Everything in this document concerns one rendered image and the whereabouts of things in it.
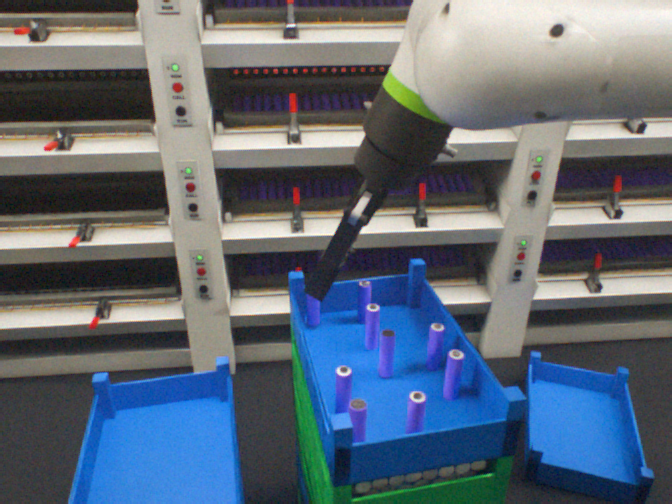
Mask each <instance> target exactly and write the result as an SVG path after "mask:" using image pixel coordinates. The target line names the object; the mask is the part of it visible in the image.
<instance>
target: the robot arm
mask: <svg viewBox="0 0 672 504"><path fill-rule="evenodd" d="M363 106H365V108H367V111H368V113H367V116H366V118H365V120H364V122H363V130H364V132H365V136H364V138H363V140H362V142H361V145H360V147H359V149H358V150H357V153H356V155H355V158H353V160H355V164H356V166H357V168H358V169H359V171H361V172H362V173H363V176H362V177H361V178H360V180H359V183H358V182H357V184H356V185H355V186H353V189H352V191H351V193H350V199H349V201H348V202H347V204H346V207H345V209H344V211H343V217H342V219H341V221H340V223H339V225H338V227H337V229H336V231H335V233H334V235H333V238H332V240H331V242H330V244H329V246H328V248H327V249H326V251H324V250H320V251H319V253H318V255H319V256H320V259H319V261H318V263H317V265H316V268H315V269H314V271H313V273H312V275H311V277H310V279H309V281H308V283H307V284H306V286H305V288H304V290H303V291H304V292H305V293H307V294H309V295H310V296H312V297H314V299H315V300H317V301H319V302H323V301H324V299H325V297H326V295H327V293H328V292H329V290H330V288H331V287H332V285H333V283H334V281H335V280H336V278H337V276H338V274H339V273H340V271H341V269H342V266H343V265H344V263H345V261H346V259H347V257H348V256H349V254H351V255H353V254H355V252H356V249H355V248H352V245H353V243H355V242H357V240H358V235H359V233H360V232H361V230H362V228H363V227H364V226H367V225H368V224H369V222H370V220H371V219H372V217H373V215H374V214H375V212H376V211H378V210H379V209H380V207H381V204H382V203H383V202H384V199H386V198H387V197H388V195H389V192H390V190H389V189H391V190H395V191H402V190H406V189H407V188H409V187H410V185H411V184H412V182H413V180H414V179H415V177H417V174H418V172H419V171H420V169H421V167H422V166H423V165H428V164H431V163H433V161H435V160H437V159H438V155H439V154H444V155H448V156H450V157H451V158H454V157H455V155H456V153H457V150H454V149H453V148H451V147H450V145H449V144H448V139H449V138H450V137H451V136H450V134H451V132H452V131H453V129H454V127H456V128H459V129H463V130H470V131H484V130H492V129H500V128H509V127H517V126H526V125H537V124H548V123H561V121H576V120H595V119H622V118H672V0H414V1H413V5H412V7H411V10H409V13H408V17H407V22H406V26H405V29H404V34H403V37H402V40H401V43H400V46H399V49H398V51H397V54H396V56H395V59H394V62H393V64H392V66H391V68H390V70H389V72H388V74H387V76H386V78H385V80H384V82H382V84H381V87H380V89H379V91H378V93H377V95H376V97H375V99H374V101H373V102H371V103H370V102H367V101H365V103H364V105H363ZM348 253H349V254H348Z"/></svg>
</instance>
